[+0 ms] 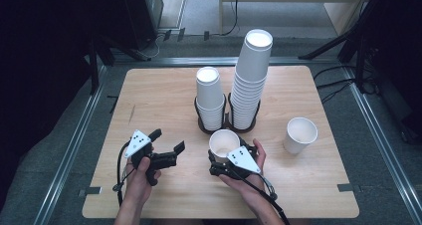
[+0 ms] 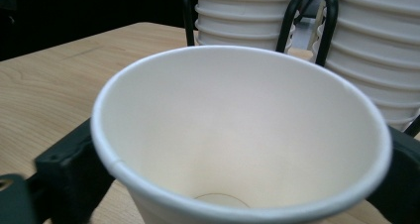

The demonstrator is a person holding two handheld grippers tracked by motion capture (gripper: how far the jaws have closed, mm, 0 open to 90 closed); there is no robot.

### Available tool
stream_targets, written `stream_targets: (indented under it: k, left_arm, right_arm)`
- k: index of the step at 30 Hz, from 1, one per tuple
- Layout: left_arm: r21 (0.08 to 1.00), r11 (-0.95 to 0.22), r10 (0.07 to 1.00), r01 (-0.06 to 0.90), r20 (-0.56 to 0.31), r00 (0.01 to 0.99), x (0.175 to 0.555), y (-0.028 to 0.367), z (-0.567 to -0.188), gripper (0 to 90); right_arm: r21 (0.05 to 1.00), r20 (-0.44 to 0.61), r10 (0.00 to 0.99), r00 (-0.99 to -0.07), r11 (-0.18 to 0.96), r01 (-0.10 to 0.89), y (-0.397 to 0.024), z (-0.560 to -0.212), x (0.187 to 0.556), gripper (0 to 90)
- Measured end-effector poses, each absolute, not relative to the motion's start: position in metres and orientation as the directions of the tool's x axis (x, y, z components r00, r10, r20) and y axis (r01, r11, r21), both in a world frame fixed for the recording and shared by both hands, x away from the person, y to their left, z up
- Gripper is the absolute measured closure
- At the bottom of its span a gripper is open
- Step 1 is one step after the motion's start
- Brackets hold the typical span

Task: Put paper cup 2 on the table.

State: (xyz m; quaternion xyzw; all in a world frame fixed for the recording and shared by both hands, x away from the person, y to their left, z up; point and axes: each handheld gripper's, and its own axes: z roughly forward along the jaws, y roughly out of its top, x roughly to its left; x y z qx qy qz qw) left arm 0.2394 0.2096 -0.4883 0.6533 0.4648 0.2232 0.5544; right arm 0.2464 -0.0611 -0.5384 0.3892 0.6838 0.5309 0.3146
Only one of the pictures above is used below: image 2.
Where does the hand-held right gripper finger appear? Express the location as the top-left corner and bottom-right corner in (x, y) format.
(366, 126), (420, 224)

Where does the stack of white paper cups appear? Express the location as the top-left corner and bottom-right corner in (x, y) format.
(193, 0), (303, 54)
(316, 0), (420, 133)

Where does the single white paper cup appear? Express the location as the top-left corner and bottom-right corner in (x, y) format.
(90, 45), (394, 224)

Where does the black wire cup holder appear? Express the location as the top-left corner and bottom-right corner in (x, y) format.
(182, 0), (420, 138)

